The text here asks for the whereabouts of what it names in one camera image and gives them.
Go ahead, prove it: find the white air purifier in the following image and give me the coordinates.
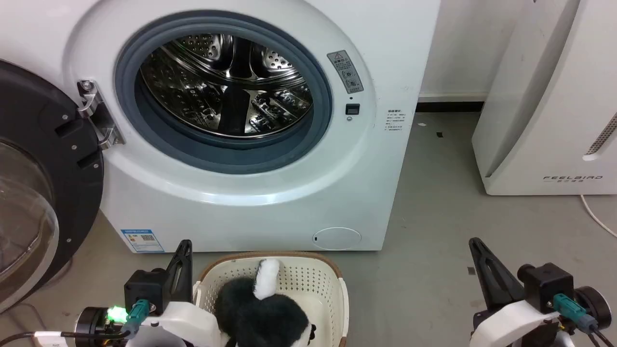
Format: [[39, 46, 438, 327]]
[[471, 0, 617, 196]]

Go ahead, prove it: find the white laundry basket brown rim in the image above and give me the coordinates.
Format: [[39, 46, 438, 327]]
[[193, 251, 349, 347]]

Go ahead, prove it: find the metal door hinge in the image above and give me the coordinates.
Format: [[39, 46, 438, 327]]
[[77, 80, 126, 150]]

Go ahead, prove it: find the stainless steel washing machine drum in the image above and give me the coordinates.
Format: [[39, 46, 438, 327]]
[[139, 33, 314, 140]]

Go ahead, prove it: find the black and white plush toy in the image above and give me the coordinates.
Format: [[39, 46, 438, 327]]
[[214, 259, 318, 347]]

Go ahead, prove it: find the white power cable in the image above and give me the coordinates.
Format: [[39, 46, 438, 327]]
[[580, 194, 617, 239]]

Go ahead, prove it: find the black washing machine door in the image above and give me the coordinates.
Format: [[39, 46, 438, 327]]
[[0, 60, 105, 314]]

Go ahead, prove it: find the teal-plug gripper cable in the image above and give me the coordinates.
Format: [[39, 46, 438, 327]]
[[0, 299, 150, 347], [553, 293, 617, 347]]

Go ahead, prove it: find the blue energy label sticker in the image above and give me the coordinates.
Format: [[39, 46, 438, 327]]
[[120, 229, 165, 254]]

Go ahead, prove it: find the white front-load washing machine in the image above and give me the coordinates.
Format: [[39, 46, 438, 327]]
[[0, 0, 442, 254]]

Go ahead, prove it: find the teal-plug right gripper cable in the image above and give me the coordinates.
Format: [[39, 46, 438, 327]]
[[553, 293, 617, 347]]

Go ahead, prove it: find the grey rubber door gasket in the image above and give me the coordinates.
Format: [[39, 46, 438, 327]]
[[114, 11, 334, 174]]

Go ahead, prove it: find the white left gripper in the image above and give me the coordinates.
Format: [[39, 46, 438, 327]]
[[126, 240, 223, 347]]

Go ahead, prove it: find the teal-plug left gripper cable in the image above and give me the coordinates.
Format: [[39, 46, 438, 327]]
[[0, 299, 150, 347]]

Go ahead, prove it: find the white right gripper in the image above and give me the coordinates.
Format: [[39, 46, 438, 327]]
[[469, 237, 563, 347]]

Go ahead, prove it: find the grey warning sticker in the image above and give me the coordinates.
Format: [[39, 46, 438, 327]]
[[327, 50, 364, 94]]

